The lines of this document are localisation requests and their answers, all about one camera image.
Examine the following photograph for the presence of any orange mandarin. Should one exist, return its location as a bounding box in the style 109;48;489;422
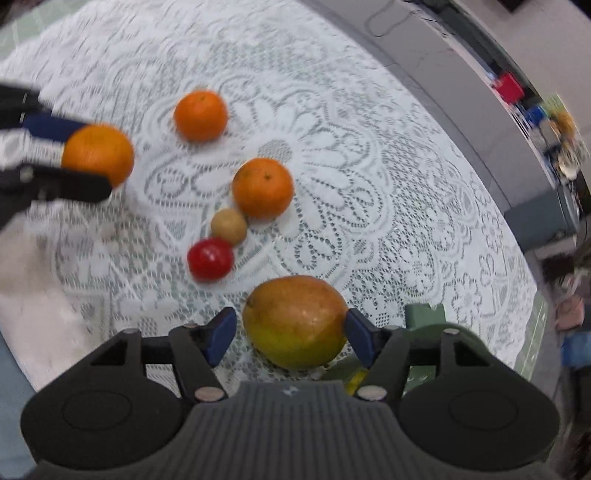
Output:
174;90;229;142
61;124;136;189
232;158;295;220

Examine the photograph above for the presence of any white marble television counter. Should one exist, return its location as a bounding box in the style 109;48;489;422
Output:
300;0;591;241

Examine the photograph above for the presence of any red green mango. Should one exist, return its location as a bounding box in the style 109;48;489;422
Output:
243;275;350;370

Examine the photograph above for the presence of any brown kiwi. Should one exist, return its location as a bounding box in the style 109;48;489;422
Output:
211;209;249;245

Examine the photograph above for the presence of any brown teddy bear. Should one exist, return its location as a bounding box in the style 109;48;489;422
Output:
554;108;578;137

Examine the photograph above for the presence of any red tomato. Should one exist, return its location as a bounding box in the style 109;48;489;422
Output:
187;238;235;282

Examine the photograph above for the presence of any red box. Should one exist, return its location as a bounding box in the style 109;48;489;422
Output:
492;71;527;103

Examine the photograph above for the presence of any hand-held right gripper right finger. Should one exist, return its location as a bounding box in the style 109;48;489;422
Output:
344;307;496;402

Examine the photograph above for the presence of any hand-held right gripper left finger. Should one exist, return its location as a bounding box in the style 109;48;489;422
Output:
91;306;238;402

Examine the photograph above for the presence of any white lace tablecloth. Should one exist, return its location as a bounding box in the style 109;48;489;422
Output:
0;0;539;393

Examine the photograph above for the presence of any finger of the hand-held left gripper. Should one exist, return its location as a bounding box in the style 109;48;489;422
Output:
0;164;114;229
0;83;88;151

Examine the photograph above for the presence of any green colander bowl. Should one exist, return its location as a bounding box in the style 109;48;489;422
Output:
318;302;522;398

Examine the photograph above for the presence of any grey trash bin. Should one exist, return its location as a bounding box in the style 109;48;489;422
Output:
503;187;583;252

